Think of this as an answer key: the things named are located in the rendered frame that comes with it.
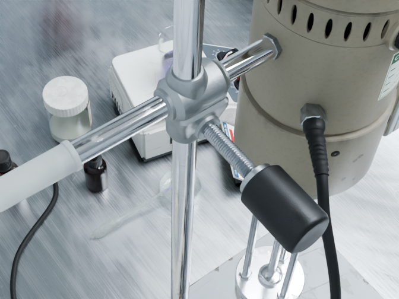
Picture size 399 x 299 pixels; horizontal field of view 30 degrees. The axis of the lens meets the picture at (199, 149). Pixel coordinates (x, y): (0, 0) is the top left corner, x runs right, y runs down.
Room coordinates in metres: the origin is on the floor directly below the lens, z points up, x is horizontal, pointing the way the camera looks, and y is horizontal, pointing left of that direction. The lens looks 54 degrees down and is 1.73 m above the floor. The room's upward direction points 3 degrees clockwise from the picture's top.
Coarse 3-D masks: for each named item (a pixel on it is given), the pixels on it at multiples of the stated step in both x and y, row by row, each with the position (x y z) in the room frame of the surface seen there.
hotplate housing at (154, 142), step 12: (108, 72) 0.68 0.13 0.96; (120, 84) 0.66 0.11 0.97; (120, 96) 0.64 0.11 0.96; (228, 96) 0.65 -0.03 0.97; (120, 108) 0.65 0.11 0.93; (228, 108) 0.63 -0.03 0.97; (228, 120) 0.63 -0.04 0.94; (144, 132) 0.58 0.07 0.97; (156, 132) 0.58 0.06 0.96; (144, 144) 0.58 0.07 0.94; (156, 144) 0.58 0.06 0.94; (168, 144) 0.59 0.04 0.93; (144, 156) 0.58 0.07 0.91; (156, 156) 0.58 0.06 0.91
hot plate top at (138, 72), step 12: (144, 48) 0.71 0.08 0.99; (120, 60) 0.68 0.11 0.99; (132, 60) 0.68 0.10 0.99; (144, 60) 0.69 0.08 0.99; (156, 60) 0.69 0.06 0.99; (120, 72) 0.66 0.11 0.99; (132, 72) 0.66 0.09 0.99; (144, 72) 0.66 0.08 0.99; (156, 72) 0.66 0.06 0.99; (132, 84) 0.64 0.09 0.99; (144, 84) 0.64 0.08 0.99; (156, 84) 0.64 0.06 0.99; (132, 96) 0.62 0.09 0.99; (144, 96) 0.62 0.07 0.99
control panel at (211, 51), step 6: (204, 48) 0.74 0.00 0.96; (210, 48) 0.74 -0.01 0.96; (216, 48) 0.75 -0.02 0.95; (222, 48) 0.76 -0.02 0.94; (228, 48) 0.76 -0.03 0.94; (210, 54) 0.73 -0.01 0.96; (216, 54) 0.74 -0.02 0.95; (234, 84) 0.68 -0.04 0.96; (228, 90) 0.66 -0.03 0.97; (234, 90) 0.67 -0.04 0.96; (234, 96) 0.65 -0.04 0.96
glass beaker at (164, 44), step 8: (160, 32) 0.67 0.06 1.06; (168, 32) 0.68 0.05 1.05; (160, 40) 0.66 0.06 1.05; (168, 40) 0.68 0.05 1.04; (160, 48) 0.65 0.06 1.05; (168, 48) 0.68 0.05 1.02; (160, 56) 0.64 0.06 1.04; (168, 56) 0.64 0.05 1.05; (160, 64) 0.65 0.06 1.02; (168, 64) 0.64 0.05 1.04; (160, 72) 0.65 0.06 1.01
